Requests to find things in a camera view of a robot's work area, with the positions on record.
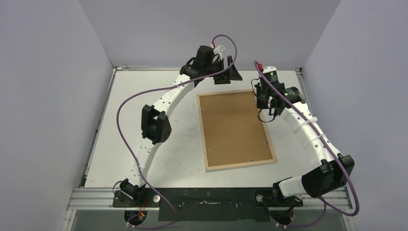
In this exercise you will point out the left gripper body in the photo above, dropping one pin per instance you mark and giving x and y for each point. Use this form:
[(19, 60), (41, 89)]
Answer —
[(217, 64)]

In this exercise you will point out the white wooden picture frame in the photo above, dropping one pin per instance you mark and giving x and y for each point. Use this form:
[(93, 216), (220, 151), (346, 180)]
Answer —
[(236, 130)]

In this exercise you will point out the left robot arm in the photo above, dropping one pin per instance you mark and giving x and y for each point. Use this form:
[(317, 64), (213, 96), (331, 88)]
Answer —
[(155, 124)]

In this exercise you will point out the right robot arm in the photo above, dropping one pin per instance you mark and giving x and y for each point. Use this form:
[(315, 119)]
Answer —
[(329, 167)]

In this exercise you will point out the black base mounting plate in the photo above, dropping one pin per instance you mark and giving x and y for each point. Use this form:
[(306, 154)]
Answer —
[(222, 212)]

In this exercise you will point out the aluminium front rail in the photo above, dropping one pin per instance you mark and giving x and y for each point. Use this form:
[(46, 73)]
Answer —
[(104, 198)]

